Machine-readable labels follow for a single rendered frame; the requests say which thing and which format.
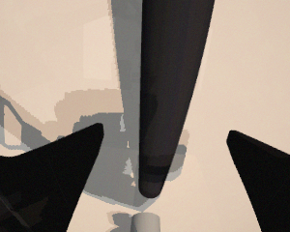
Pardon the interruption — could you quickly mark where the grey cylinder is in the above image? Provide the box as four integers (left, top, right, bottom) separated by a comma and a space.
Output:
130, 213, 160, 232

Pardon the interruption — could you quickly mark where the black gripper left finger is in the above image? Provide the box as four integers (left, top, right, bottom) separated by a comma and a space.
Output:
0, 124, 103, 232

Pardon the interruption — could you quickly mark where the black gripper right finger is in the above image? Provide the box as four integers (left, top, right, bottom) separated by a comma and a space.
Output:
226, 130, 290, 232

